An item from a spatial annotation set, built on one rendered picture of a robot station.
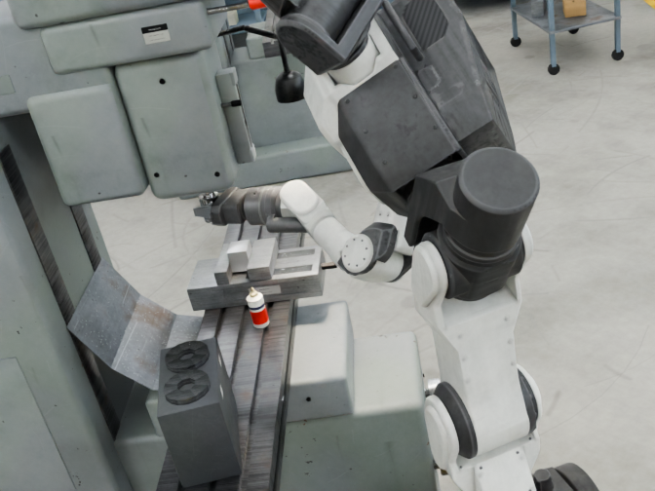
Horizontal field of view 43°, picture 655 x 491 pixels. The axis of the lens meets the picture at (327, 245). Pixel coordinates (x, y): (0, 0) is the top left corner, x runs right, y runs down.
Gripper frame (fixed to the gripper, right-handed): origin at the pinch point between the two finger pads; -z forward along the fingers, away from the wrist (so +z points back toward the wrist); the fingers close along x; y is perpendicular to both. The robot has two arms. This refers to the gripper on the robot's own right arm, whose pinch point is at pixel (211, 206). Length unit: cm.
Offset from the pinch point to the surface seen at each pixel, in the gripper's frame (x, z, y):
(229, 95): -1.6, 11.4, -26.1
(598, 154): -288, 61, 124
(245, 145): -1.8, 11.9, -14.3
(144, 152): 11.9, -4.4, -19.6
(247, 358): 13.5, 6.9, 33.5
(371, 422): 6, 32, 57
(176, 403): 51, 14, 15
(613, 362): -107, 80, 124
